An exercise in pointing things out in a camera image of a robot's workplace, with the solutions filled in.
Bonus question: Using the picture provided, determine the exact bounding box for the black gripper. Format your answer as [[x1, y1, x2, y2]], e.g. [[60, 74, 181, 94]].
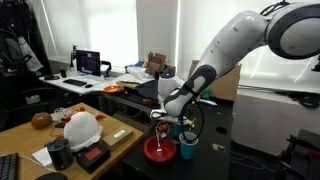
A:
[[150, 109, 194, 127]]

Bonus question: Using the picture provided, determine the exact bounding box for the red plastic cup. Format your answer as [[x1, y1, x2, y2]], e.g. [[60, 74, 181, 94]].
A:
[[156, 121, 170, 138]]

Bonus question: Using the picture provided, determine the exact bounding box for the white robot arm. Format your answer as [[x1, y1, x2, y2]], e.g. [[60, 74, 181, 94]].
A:
[[150, 2, 320, 124]]

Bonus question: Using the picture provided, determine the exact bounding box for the blue cup right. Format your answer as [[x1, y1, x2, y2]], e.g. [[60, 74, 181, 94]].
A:
[[173, 124, 187, 139]]

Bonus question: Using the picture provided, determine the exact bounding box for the blue cup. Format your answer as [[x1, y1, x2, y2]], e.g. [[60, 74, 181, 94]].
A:
[[173, 124, 187, 139], [179, 131, 198, 160]]

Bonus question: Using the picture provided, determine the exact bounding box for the red bowl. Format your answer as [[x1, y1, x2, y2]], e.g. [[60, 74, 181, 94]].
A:
[[143, 136, 177, 163]]

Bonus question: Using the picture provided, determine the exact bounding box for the blue cup left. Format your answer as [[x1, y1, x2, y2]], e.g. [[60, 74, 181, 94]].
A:
[[179, 131, 198, 160]]

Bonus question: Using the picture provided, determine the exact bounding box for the orange bowl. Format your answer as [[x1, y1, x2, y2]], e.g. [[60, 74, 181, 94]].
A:
[[103, 85, 123, 95]]

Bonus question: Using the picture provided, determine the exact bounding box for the blue plastic bin lid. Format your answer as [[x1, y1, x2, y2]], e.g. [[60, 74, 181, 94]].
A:
[[136, 80, 158, 100]]

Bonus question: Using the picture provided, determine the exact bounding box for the white plastic fork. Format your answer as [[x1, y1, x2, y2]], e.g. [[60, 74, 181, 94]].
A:
[[156, 133, 163, 158]]

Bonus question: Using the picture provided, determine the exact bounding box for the tan rectangular box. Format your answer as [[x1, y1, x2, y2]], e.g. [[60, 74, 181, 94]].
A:
[[102, 126, 133, 151]]

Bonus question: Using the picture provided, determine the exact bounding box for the brown cardboard box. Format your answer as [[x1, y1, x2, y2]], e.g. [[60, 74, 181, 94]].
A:
[[145, 52, 176, 77]]

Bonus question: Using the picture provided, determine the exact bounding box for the green toy figure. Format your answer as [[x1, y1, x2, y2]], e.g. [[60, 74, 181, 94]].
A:
[[202, 88, 212, 100]]

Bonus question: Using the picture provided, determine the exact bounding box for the wooden desk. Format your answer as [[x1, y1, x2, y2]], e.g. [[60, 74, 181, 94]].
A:
[[0, 102, 146, 180]]

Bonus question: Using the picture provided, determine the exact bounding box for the black monitor screen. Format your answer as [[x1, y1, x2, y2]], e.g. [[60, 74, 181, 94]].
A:
[[76, 50, 101, 76]]

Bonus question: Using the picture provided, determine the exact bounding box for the black cylindrical speaker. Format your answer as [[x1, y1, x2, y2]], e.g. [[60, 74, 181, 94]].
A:
[[47, 138, 74, 170]]

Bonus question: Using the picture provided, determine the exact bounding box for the brown football toy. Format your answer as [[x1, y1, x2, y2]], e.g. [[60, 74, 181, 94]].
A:
[[31, 112, 53, 129]]

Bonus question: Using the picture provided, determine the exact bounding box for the black keyboard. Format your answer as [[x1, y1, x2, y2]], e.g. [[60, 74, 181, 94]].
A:
[[0, 153, 19, 180]]

